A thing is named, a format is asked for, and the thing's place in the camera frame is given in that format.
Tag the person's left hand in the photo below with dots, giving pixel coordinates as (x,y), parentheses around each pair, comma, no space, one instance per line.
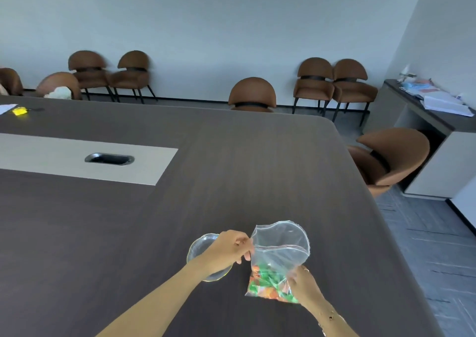
(225,249)

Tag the person's right hand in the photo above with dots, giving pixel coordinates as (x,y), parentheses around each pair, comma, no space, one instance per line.
(305,286)

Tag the clear glass bowl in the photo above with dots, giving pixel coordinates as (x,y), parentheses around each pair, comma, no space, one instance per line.
(197,249)

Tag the pile of orange green candies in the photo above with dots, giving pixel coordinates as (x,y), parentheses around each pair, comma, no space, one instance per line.
(266,281)

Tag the clear plastic bag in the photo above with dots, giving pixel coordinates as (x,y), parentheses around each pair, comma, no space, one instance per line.
(282,243)

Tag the person's left forearm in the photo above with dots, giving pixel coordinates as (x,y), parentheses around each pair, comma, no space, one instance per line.
(160,303)

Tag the person's right forearm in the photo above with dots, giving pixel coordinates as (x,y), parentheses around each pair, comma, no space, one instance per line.
(334,322)

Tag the dark wooden table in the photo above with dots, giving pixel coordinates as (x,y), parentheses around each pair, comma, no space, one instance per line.
(260,169)

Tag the brown padded chair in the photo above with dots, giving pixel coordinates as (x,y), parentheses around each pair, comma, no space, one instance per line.
(398,150)
(87,59)
(314,67)
(353,91)
(252,91)
(9,80)
(132,78)
(55,80)

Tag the grey sideboard cabinet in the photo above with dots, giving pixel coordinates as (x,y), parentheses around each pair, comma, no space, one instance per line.
(442,165)

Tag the white fluffy item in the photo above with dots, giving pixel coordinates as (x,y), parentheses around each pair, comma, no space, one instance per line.
(57,93)

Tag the stack of papers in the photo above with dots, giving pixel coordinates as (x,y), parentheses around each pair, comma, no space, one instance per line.
(442,102)

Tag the small yellow object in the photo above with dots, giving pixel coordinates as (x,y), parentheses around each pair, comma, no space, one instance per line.
(20,111)

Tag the white paper sheet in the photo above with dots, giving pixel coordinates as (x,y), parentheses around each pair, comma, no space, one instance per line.
(6,108)

